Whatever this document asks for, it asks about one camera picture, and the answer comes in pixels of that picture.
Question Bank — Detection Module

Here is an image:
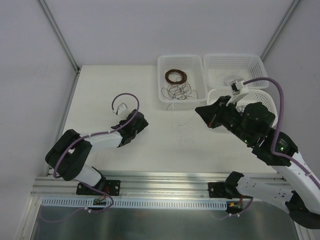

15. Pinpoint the aluminium frame post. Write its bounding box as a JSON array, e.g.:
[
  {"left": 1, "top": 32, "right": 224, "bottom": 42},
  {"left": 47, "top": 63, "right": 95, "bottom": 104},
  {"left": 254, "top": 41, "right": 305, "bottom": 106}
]
[
  {"left": 260, "top": 0, "right": 303, "bottom": 62},
  {"left": 37, "top": 0, "right": 80, "bottom": 73}
]

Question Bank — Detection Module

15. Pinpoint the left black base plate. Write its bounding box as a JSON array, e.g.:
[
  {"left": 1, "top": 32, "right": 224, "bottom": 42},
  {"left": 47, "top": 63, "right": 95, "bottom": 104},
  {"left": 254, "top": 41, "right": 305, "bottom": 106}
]
[{"left": 76, "top": 179, "right": 121, "bottom": 196}]

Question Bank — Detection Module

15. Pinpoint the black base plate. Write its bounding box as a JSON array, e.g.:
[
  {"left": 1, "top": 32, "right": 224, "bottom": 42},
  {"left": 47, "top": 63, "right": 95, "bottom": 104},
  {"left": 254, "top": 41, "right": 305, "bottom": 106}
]
[
  {"left": 207, "top": 181, "right": 254, "bottom": 200},
  {"left": 76, "top": 179, "right": 121, "bottom": 196}
]

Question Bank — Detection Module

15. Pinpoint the white basket with white cable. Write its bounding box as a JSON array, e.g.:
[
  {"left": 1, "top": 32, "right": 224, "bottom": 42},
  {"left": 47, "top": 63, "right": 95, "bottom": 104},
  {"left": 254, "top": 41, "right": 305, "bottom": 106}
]
[{"left": 203, "top": 53, "right": 268, "bottom": 89}]

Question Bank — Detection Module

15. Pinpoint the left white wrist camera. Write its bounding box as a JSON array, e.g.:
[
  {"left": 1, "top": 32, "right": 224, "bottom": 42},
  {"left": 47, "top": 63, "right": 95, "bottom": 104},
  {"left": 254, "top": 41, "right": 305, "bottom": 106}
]
[{"left": 112, "top": 103, "right": 130, "bottom": 118}]

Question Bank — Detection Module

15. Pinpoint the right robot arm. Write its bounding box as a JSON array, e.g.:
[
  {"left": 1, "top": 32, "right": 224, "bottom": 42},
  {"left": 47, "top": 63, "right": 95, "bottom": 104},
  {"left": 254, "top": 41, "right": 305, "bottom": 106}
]
[{"left": 195, "top": 95, "right": 320, "bottom": 230}]

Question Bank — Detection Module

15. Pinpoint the left aluminium frame post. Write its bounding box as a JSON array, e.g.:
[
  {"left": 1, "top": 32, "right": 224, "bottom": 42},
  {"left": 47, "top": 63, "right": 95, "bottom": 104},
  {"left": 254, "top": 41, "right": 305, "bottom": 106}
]
[{"left": 37, "top": 0, "right": 80, "bottom": 73}]

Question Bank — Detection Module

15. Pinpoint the white basket with brown cables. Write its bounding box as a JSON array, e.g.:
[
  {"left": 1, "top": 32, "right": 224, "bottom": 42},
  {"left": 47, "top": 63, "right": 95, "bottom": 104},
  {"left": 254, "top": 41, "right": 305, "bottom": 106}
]
[{"left": 157, "top": 55, "right": 208, "bottom": 104}]

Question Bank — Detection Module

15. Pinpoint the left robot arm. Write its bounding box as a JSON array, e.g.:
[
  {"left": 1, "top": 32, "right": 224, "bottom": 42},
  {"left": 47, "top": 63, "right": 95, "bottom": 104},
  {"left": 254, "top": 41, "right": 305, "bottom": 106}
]
[{"left": 45, "top": 109, "right": 149, "bottom": 195}]

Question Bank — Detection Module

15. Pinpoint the white cable coil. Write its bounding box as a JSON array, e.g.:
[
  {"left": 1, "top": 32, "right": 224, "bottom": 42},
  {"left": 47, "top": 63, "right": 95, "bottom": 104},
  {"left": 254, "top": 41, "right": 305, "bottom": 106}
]
[{"left": 223, "top": 74, "right": 247, "bottom": 87}]

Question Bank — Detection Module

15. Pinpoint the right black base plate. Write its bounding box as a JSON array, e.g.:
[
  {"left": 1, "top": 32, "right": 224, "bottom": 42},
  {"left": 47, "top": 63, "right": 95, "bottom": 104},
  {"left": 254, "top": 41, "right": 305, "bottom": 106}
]
[{"left": 207, "top": 181, "right": 254, "bottom": 200}]

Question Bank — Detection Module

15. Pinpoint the aluminium mounting rail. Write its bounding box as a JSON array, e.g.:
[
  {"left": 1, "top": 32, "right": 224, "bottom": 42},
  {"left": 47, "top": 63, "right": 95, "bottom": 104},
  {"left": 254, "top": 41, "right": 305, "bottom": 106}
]
[{"left": 30, "top": 170, "right": 301, "bottom": 201}]

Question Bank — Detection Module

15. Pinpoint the white slotted cable duct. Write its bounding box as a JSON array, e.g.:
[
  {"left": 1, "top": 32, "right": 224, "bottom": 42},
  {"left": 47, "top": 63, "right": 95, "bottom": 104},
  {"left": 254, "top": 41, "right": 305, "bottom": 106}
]
[{"left": 41, "top": 197, "right": 227, "bottom": 211}]

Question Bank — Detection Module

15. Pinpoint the brown cable coil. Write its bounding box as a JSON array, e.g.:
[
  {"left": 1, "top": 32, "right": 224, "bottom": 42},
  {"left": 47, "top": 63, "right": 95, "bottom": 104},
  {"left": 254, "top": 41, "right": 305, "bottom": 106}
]
[{"left": 164, "top": 69, "right": 188, "bottom": 85}]

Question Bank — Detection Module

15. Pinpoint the white basket with purple cables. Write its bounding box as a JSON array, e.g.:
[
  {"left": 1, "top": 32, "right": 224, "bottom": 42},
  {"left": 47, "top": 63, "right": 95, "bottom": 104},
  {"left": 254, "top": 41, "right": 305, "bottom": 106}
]
[{"left": 206, "top": 88, "right": 278, "bottom": 127}]

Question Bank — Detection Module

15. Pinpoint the right aluminium frame post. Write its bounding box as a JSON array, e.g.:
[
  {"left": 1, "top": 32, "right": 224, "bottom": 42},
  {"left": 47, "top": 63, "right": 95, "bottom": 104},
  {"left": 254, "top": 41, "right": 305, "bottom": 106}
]
[{"left": 260, "top": 0, "right": 303, "bottom": 62}]

